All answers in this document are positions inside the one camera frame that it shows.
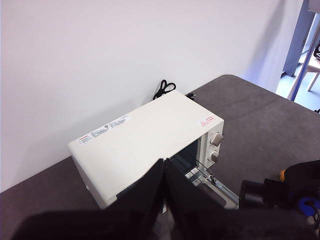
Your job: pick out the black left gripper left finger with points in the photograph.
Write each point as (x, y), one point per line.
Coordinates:
(135, 200)

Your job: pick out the glass oven door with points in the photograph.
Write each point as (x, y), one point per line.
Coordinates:
(220, 192)

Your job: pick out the blue-grey pillar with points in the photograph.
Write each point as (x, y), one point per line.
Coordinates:
(296, 37)

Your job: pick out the black chair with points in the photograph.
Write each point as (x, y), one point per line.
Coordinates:
(317, 51)

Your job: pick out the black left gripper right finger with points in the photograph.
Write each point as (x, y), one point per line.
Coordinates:
(190, 207)

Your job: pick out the white and beige oven knob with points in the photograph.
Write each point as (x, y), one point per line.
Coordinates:
(216, 138)
(215, 156)

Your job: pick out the pale wooden table white legs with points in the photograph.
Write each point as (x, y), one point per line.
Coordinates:
(315, 68)

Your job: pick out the white toaster oven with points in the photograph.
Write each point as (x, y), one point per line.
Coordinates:
(140, 140)

